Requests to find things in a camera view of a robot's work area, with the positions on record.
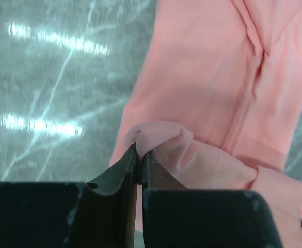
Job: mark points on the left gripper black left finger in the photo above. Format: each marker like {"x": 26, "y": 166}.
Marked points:
{"x": 99, "y": 213}

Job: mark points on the salmon orange t shirt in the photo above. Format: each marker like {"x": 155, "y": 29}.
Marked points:
{"x": 219, "y": 97}

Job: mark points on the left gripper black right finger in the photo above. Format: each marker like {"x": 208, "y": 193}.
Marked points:
{"x": 175, "y": 216}

